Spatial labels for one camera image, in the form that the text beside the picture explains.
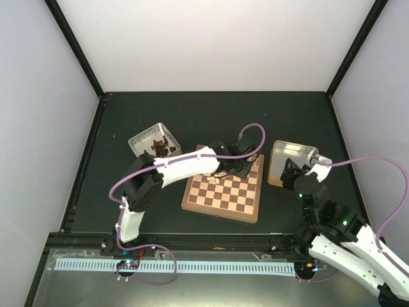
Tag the yellow tin box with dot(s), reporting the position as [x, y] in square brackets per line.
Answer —
[301, 155]

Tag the light blue slotted cable duct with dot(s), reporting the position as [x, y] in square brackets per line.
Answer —
[180, 267]

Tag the pile of dark chess pieces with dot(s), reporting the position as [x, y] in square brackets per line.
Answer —
[160, 148]

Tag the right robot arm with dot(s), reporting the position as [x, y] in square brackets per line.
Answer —
[339, 236]

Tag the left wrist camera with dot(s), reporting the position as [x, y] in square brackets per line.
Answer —
[243, 146]

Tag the black frame post left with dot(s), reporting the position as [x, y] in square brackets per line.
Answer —
[74, 44]

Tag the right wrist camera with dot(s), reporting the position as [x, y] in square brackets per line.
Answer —
[321, 167]

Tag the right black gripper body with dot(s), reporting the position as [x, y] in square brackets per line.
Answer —
[288, 183]

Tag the pink embossed tin box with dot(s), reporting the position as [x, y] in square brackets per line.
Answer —
[144, 140]

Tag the black frame post right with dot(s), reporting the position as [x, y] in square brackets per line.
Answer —
[365, 29]

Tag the black frame post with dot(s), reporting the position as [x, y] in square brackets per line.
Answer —
[365, 29]
[74, 44]

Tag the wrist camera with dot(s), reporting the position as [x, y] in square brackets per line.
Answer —
[243, 146]
[321, 167]

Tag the wooden chess board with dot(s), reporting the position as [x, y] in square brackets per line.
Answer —
[229, 197]

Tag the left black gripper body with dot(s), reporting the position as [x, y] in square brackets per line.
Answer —
[240, 172]

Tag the small circuit board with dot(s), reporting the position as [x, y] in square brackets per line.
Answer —
[127, 264]

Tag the pile of light chess pieces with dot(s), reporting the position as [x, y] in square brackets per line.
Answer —
[219, 174]

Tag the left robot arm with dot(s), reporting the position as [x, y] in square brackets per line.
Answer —
[135, 191]

